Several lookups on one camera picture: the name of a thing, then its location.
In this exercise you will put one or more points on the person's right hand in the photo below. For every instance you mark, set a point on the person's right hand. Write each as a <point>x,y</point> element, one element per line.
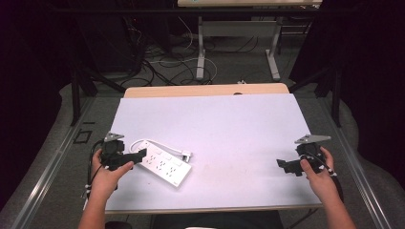
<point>320,183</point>

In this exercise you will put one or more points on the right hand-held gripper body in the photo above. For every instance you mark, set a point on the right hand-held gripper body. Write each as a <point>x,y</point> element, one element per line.
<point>311,152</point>

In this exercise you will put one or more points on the black floor socket frame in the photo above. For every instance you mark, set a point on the black floor socket frame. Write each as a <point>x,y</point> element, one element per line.
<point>82,136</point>

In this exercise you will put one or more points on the aluminium floor rail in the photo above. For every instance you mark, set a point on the aluminium floor rail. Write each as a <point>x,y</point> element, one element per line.
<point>356,171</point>
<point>47,171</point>

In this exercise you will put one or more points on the white table mat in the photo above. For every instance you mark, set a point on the white table mat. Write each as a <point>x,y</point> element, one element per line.
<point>216,133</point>

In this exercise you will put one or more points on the black metal stand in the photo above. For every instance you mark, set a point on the black metal stand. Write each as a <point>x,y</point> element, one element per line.
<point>334,95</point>
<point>76,95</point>

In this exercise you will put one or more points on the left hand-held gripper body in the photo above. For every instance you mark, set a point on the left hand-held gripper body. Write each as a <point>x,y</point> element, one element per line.
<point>112,152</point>

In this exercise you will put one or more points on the white desk with metal legs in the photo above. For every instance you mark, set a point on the white desk with metal legs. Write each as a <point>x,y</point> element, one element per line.
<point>238,19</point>

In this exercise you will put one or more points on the white power strip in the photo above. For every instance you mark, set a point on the white power strip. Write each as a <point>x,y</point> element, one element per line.
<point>165,165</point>

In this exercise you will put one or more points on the person's left hand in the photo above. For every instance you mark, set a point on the person's left hand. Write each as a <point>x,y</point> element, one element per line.
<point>106,181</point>

